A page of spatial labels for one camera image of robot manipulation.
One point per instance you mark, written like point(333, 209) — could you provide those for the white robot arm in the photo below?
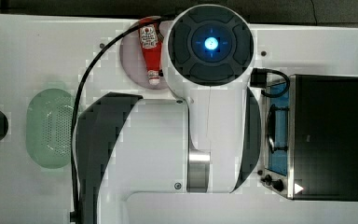
point(197, 142)

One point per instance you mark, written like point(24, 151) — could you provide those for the grey round plate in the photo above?
point(132, 59)

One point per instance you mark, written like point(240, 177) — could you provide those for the red ketchup bottle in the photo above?
point(151, 46)

